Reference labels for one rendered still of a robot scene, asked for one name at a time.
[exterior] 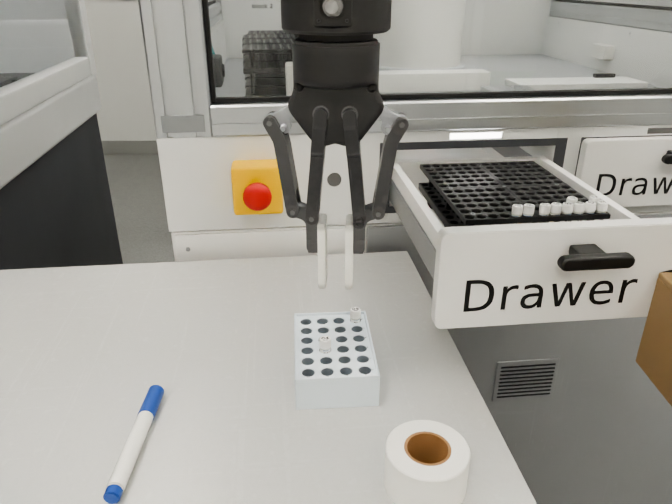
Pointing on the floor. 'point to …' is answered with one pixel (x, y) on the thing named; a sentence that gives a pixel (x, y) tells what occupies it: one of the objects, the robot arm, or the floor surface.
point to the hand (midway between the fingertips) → (336, 252)
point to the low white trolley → (222, 384)
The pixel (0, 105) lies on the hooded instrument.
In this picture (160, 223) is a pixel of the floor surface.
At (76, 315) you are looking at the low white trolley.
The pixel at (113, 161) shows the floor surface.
